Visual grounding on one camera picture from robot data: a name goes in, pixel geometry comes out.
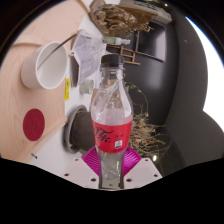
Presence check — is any white ceramic cup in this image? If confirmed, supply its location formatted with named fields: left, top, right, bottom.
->
left=20, top=40, right=69, bottom=90

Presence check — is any flat round red coaster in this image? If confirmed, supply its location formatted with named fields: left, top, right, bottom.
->
left=22, top=108, right=46, bottom=142

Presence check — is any wooden easel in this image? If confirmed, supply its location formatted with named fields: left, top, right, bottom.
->
left=106, top=44, right=142, bottom=67

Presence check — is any black wall screen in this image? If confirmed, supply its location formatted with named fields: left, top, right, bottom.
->
left=134, top=19, right=168, bottom=63

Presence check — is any small yellow item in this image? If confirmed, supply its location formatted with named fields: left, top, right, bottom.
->
left=64, top=77, right=72, bottom=102

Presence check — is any printed newspaper sheet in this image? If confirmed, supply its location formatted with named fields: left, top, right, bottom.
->
left=71, top=29, right=108, bottom=86

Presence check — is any metal spoon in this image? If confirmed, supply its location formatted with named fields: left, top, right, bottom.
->
left=35, top=31, right=79, bottom=71

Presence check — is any grey plant saucer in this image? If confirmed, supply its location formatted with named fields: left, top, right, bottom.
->
left=63, top=104, right=88, bottom=154

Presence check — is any green-labelled spray bottle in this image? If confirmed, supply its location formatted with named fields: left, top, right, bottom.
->
left=102, top=35, right=132, bottom=46

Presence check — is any long ceiling light strip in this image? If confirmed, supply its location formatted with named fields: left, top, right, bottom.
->
left=184, top=16, right=224, bottom=133

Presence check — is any clear red-labelled drink bottle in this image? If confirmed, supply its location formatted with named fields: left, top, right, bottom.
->
left=89, top=54, right=135, bottom=190

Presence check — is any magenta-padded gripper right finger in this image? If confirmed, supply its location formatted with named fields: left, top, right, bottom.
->
left=120, top=146, right=163, bottom=190

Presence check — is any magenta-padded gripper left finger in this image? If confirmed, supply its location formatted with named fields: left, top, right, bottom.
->
left=61, top=146, right=101, bottom=189

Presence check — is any small pale cup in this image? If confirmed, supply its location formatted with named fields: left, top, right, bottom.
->
left=79, top=78, right=95, bottom=95

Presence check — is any brown carved wooden panel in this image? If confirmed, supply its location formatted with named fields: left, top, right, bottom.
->
left=118, top=0, right=174, bottom=24

